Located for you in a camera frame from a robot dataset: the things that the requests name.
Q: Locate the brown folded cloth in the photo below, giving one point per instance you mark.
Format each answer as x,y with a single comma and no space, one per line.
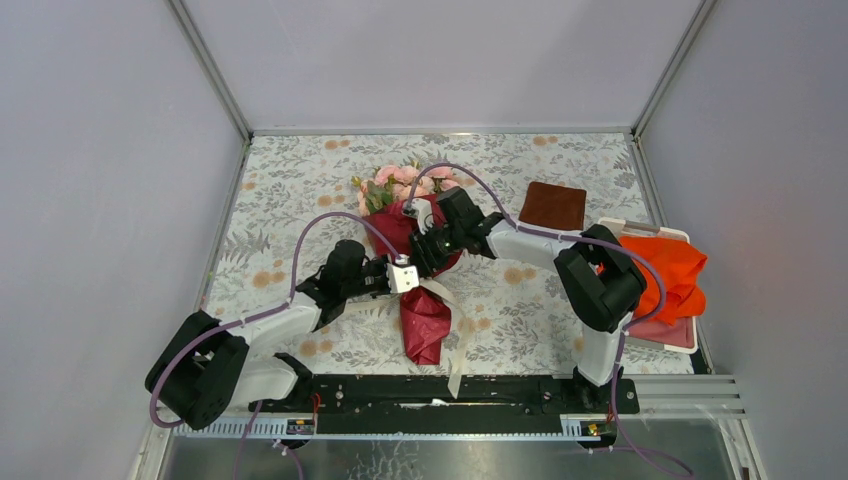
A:
554,207

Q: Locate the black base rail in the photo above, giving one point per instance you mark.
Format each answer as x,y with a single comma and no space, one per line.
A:
422,404

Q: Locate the orange cloth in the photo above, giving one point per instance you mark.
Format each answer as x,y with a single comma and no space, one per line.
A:
679,265

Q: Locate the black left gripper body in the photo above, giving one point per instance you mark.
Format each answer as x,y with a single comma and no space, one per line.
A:
372,281

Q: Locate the floral patterned table mat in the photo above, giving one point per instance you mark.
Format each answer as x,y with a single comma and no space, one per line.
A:
296,200

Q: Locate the peach rose stem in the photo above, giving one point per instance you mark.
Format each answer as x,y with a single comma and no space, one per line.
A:
381,190

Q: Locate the pink cloth in basket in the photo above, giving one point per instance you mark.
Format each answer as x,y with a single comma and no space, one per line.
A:
680,337

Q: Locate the aluminium frame post left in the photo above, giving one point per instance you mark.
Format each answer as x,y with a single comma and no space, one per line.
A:
209,67

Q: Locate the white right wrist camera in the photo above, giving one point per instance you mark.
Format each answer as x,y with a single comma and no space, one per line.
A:
423,213

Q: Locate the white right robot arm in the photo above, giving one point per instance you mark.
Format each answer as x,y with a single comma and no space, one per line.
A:
600,278

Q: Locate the cream printed ribbon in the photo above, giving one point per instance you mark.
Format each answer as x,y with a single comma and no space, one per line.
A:
460,323

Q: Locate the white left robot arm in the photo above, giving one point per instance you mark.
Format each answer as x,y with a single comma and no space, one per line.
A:
209,365

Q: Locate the white plastic basket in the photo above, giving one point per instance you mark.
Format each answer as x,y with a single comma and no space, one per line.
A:
620,227

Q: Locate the dark maroon wrapping paper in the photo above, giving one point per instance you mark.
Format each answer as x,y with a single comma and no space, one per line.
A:
424,317

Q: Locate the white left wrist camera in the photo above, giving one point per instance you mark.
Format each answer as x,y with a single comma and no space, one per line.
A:
402,278

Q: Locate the aluminium frame post right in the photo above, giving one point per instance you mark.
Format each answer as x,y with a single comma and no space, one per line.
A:
699,19

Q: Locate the aluminium frame post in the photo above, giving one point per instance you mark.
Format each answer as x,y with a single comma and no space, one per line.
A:
209,67
699,19

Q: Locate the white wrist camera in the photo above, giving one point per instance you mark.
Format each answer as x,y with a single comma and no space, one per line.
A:
423,213
402,278

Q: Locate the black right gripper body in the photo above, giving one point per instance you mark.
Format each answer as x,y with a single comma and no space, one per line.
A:
436,246

